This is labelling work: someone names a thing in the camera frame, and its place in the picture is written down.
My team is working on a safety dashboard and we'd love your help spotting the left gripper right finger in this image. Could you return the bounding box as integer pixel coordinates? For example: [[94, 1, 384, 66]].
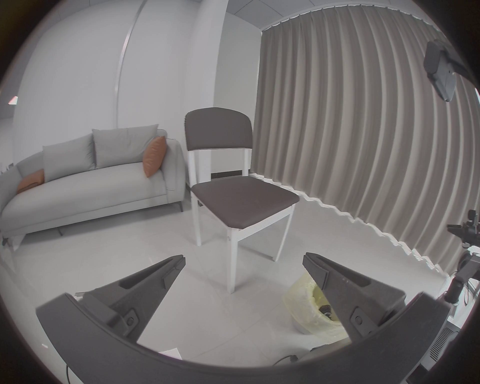
[[302, 252, 408, 344]]

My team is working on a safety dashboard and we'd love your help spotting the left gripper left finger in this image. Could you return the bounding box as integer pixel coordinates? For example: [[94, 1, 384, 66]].
[[83, 254, 187, 340]]

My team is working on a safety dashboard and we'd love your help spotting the yellow plastic bag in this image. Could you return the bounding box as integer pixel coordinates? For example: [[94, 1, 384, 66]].
[[282, 271, 352, 344]]

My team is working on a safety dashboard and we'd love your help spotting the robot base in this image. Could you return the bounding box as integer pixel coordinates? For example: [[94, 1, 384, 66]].
[[407, 298, 478, 384]]

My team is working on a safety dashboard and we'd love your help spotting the light grey sofa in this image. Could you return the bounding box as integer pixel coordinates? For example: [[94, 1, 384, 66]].
[[0, 127, 187, 238]]

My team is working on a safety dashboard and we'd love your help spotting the grey and white chair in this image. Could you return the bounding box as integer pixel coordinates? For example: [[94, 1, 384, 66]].
[[184, 107, 301, 294]]

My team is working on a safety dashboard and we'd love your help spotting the orange cushion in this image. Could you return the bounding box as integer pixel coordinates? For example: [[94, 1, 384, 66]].
[[142, 135, 168, 178], [16, 168, 46, 195]]

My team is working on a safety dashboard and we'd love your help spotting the black equipment stand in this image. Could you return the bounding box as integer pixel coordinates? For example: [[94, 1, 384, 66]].
[[444, 209, 480, 305]]

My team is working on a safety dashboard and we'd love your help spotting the light grey cushion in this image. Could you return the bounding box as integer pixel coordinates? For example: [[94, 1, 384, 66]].
[[92, 124, 159, 170], [42, 133, 97, 184]]

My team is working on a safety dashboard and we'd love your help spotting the beige curtain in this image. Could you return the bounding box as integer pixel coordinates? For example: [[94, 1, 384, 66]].
[[249, 3, 480, 279]]

